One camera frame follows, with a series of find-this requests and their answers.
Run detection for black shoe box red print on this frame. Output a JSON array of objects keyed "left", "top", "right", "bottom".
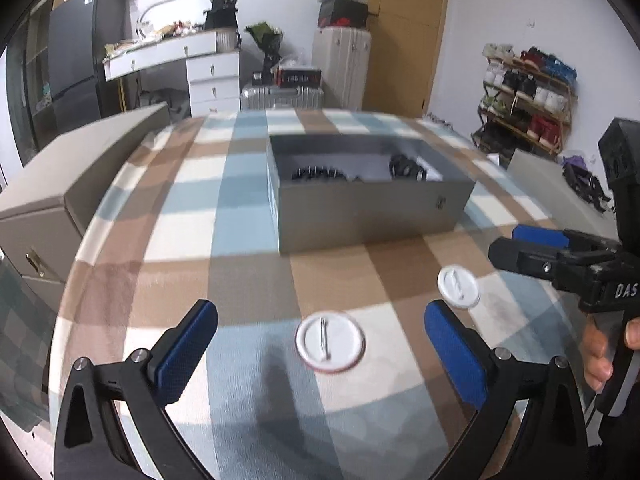
[{"left": 317, "top": 0, "right": 371, "bottom": 31}]

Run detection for white desk with drawers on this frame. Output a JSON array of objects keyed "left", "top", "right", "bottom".
[{"left": 102, "top": 30, "right": 242, "bottom": 118}]

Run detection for rows of shoes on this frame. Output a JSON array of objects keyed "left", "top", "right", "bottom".
[{"left": 477, "top": 42, "right": 576, "bottom": 153}]

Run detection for black accessory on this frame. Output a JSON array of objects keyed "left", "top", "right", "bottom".
[{"left": 389, "top": 154, "right": 429, "bottom": 182}]

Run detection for wooden door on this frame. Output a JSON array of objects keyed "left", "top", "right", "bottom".
[{"left": 356, "top": 0, "right": 452, "bottom": 120}]

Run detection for pile of black clothes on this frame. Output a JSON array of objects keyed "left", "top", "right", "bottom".
[{"left": 562, "top": 162, "right": 615, "bottom": 212}]

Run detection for silver hard suitcase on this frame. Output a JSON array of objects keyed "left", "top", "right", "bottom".
[{"left": 240, "top": 85, "right": 325, "bottom": 112}]

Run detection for small white pin badge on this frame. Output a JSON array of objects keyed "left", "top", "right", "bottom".
[{"left": 437, "top": 264, "right": 482, "bottom": 308}]

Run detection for wooden shoe rack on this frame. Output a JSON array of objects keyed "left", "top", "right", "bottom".
[{"left": 472, "top": 42, "right": 578, "bottom": 158}]

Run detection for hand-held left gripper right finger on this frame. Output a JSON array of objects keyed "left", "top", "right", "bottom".
[{"left": 423, "top": 299, "right": 592, "bottom": 480}]

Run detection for white arched frame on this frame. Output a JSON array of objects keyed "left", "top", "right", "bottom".
[{"left": 137, "top": 0, "right": 213, "bottom": 36}]

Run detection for grey box lid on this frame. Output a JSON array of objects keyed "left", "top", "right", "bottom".
[{"left": 506, "top": 147, "right": 618, "bottom": 233}]

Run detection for grey rectangular box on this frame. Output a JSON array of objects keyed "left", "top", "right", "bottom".
[{"left": 265, "top": 132, "right": 477, "bottom": 256}]

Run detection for dark grey fridge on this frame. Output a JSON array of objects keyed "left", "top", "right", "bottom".
[{"left": 47, "top": 0, "right": 128, "bottom": 133}]

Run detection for dark flower bouquet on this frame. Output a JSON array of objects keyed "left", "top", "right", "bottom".
[{"left": 244, "top": 21, "right": 285, "bottom": 73}]

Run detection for black box red label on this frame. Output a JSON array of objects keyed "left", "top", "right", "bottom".
[{"left": 252, "top": 66, "right": 322, "bottom": 87}]

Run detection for person's right hand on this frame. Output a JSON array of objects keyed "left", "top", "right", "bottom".
[{"left": 582, "top": 314, "right": 640, "bottom": 392}]

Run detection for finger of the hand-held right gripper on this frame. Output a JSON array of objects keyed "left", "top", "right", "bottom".
[
  {"left": 488, "top": 236, "right": 597, "bottom": 292},
  {"left": 512, "top": 225, "right": 622, "bottom": 261}
]

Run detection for black bag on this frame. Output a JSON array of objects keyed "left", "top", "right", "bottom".
[{"left": 204, "top": 0, "right": 241, "bottom": 31}]

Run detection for large white pin badge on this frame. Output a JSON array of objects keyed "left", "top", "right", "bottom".
[{"left": 295, "top": 311, "right": 367, "bottom": 374}]

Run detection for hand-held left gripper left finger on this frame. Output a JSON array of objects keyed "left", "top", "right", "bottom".
[{"left": 53, "top": 299, "right": 219, "bottom": 480}]

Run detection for grey cabinet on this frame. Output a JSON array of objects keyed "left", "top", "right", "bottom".
[{"left": 0, "top": 102, "right": 171, "bottom": 301}]

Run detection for white hard suitcase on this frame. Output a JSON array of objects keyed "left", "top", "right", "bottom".
[{"left": 312, "top": 27, "right": 373, "bottom": 110}]

